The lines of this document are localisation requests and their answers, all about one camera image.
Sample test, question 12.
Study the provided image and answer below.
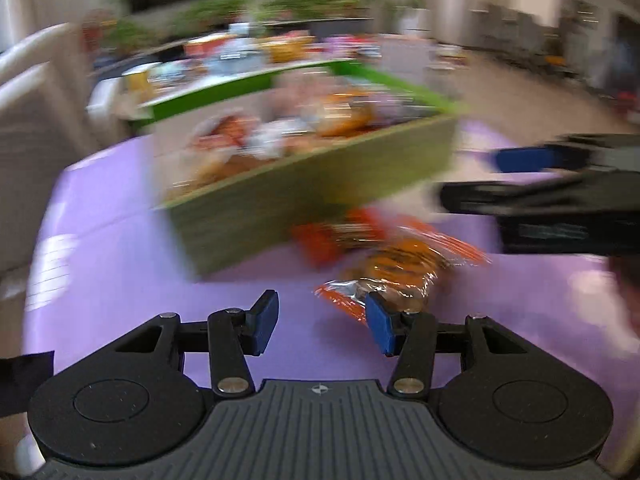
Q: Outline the yellow woven basket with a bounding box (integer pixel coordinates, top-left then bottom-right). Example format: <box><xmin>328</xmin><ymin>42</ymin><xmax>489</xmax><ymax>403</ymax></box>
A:
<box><xmin>260</xmin><ymin>35</ymin><xmax>314</xmax><ymax>64</ymax></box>

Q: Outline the purple tablecloth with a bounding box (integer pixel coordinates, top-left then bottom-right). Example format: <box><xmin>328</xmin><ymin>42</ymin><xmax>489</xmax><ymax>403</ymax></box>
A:
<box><xmin>24</xmin><ymin>139</ymin><xmax>639</xmax><ymax>469</ymax></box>

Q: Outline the orange peanut snack bag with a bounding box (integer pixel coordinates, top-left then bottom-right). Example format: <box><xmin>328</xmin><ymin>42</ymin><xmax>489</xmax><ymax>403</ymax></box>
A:
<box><xmin>291</xmin><ymin>208</ymin><xmax>489</xmax><ymax>323</ymax></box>

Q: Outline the green snack box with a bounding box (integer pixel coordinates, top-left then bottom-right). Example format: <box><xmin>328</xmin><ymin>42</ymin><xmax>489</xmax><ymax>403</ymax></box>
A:
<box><xmin>145</xmin><ymin>60</ymin><xmax>460</xmax><ymax>278</ymax></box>

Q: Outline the blue-grey storage basket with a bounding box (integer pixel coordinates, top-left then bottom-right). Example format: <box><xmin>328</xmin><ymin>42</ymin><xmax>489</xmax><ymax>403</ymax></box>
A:
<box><xmin>204</xmin><ymin>38</ymin><xmax>267</xmax><ymax>76</ymax></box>

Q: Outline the beige recliner armchair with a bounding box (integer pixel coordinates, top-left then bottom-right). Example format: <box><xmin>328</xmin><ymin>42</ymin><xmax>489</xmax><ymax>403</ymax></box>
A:
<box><xmin>1</xmin><ymin>23</ymin><xmax>105</xmax><ymax>160</ymax></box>

